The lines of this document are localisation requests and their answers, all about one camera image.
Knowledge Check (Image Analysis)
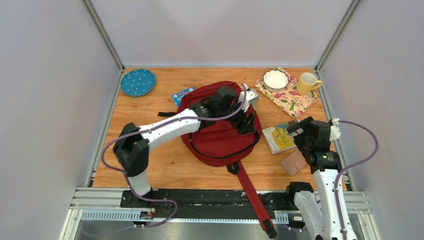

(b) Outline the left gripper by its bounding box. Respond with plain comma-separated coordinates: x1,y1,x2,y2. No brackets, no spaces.
218,97,257,137

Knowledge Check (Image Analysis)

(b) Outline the yellow paperback book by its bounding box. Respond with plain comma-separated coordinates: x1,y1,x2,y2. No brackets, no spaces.
262,120,298,155

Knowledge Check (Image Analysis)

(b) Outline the red student backpack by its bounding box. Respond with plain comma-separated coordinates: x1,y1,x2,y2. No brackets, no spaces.
177,81,277,239

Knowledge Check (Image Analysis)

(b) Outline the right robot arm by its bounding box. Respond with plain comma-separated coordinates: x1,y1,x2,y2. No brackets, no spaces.
285,116,358,240

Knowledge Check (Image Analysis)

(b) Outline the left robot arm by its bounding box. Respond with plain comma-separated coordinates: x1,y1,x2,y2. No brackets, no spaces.
112,84,259,208

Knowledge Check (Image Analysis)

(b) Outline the floral rectangular tray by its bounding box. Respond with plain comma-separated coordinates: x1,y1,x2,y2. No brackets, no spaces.
254,67,320,118

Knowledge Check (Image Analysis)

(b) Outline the purple treehouse book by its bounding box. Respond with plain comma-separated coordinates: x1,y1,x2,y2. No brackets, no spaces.
249,100,257,110

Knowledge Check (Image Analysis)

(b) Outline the yellow mug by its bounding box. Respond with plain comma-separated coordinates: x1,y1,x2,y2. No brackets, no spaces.
296,72,323,95

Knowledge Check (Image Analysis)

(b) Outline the white scalloped bowl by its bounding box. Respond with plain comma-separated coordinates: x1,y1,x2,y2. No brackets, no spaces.
262,69,289,93

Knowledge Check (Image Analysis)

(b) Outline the blue children's book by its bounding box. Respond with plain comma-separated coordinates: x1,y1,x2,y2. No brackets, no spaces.
171,87,195,107

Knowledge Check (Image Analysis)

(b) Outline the blue polka dot plate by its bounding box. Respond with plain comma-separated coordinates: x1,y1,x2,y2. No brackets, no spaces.
120,68,157,97

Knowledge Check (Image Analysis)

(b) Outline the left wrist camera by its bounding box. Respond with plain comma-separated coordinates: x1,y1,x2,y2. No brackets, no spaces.
238,89,259,109

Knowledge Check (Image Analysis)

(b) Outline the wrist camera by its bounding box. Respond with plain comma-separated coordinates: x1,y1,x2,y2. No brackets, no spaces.
238,89,259,109
328,118,341,141

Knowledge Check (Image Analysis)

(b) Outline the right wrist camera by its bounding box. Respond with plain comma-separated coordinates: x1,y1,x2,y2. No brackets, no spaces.
328,118,341,141

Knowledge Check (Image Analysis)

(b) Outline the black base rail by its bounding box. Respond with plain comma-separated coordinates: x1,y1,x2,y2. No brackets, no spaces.
120,188,306,229

